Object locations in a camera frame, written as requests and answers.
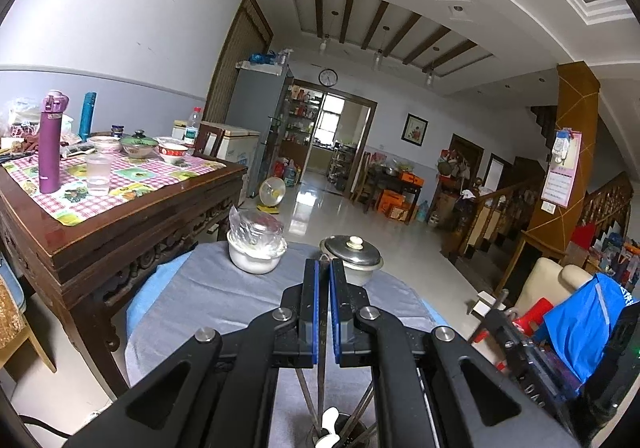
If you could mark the teal bottle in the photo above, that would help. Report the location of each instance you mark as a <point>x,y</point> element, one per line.
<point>87,117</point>

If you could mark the pendant lamp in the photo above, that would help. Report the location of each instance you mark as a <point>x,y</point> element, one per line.
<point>325,45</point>
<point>429,75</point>
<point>378,58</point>

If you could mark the green glass-lidded bowl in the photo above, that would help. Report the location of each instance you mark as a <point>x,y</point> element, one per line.
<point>139,143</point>

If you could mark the wall calendar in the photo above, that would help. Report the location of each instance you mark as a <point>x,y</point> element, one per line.
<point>562,172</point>

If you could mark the blue table cover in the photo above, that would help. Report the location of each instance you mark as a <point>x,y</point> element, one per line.
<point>150,288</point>

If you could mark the metal pot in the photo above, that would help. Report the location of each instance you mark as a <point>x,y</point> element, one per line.
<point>365,273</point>

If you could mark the clear plastic cup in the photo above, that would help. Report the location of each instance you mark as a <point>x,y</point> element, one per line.
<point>98,175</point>

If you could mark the cream chair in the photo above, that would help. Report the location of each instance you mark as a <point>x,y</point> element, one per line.
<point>545,283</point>

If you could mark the white stool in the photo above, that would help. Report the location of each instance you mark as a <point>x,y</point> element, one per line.
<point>485,308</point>

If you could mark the white plastic spoon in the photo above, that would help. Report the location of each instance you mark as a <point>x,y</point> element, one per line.
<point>331,418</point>

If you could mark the wooden staircase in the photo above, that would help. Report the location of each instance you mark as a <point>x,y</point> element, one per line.
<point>500,218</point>

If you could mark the wooden door frame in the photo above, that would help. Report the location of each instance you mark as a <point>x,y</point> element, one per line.
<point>372,137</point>

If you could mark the purple bottle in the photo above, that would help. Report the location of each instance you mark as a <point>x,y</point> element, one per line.
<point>50,147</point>

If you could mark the carved wooden table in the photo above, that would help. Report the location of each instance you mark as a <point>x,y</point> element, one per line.
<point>125,238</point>

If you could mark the white lidded bowl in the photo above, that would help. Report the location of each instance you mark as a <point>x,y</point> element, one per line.
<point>104,143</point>

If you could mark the wooden pillar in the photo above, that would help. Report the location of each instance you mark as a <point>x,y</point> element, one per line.
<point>575,97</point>

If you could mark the shelf with goods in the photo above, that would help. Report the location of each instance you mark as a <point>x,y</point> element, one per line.
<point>300,112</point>

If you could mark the metal pot lid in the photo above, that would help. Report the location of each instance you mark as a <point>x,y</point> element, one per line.
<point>350,250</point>

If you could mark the white floor fan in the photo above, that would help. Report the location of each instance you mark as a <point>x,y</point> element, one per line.
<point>272,193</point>

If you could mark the orange cardboard boxes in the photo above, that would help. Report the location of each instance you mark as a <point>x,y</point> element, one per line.
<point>392,205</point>

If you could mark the grey refrigerator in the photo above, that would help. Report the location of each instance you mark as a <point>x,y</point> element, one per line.
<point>255,97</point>

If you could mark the red-capped water bottle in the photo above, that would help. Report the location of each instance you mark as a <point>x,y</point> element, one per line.
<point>192,127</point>

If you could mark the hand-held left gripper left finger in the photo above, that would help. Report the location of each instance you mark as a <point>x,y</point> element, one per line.
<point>312,313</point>

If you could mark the white chest freezer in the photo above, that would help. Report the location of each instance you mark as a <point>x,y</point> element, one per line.
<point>240,142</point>

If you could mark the wall clock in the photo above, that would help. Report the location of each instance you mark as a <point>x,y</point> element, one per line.
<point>328,77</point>

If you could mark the small dark jar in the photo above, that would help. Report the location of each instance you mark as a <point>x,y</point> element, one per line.
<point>118,130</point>

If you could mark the window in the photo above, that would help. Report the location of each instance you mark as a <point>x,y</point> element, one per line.
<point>330,117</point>

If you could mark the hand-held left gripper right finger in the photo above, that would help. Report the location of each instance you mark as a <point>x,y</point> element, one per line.
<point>336,313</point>

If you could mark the dark wooden side table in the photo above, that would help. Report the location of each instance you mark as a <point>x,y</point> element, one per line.
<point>395,180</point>

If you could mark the dark chopstick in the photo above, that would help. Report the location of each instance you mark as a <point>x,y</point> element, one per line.
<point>362,408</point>
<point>306,398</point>
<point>325,378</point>

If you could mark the checkered table mat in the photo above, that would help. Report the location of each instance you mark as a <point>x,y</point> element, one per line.
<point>145,177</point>

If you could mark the blue water jug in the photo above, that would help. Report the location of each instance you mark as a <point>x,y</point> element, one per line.
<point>422,213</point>
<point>291,173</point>

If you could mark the blue printed cloth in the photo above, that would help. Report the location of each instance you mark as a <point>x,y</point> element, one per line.
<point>585,323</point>

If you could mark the framed wall picture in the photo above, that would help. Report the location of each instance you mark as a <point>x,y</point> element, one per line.
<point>415,129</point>

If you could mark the blue plastic bag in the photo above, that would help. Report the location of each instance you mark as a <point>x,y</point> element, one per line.
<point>262,58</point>

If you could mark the metal utensil holder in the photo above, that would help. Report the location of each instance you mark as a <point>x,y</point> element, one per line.
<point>352,440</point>

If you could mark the red and white bowl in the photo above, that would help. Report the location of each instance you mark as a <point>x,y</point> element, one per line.
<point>173,153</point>

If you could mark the wooden stool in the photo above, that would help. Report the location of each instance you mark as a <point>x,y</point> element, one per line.
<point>35,343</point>

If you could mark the wooden door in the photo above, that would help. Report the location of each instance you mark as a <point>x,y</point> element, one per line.
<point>240,57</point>

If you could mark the grey tablecloth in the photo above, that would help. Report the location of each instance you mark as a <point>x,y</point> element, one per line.
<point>210,298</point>

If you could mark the white carton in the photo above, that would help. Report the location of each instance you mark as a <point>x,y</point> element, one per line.
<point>179,130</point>

